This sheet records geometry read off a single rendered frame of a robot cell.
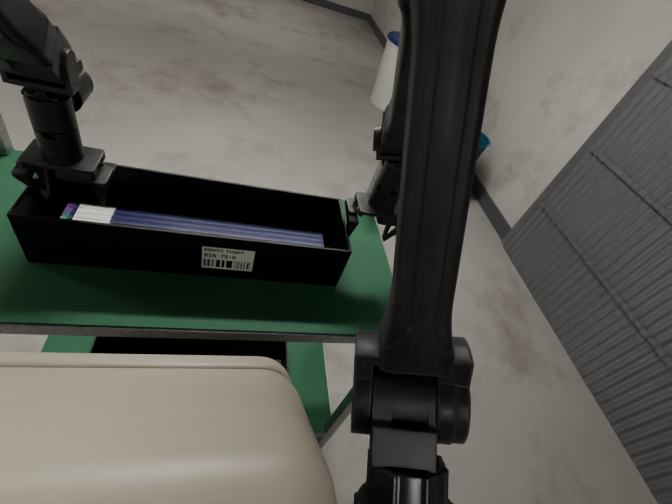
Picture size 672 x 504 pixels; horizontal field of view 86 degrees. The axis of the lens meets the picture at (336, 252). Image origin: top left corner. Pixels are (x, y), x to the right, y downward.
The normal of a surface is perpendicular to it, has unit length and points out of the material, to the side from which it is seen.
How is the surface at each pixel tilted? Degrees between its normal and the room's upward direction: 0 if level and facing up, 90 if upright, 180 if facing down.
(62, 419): 42
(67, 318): 0
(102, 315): 0
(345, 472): 0
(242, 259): 90
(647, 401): 90
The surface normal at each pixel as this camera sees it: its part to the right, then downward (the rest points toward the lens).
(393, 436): -0.08, -0.14
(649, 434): -0.95, -0.11
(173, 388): 0.12, -0.99
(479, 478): 0.28, -0.68
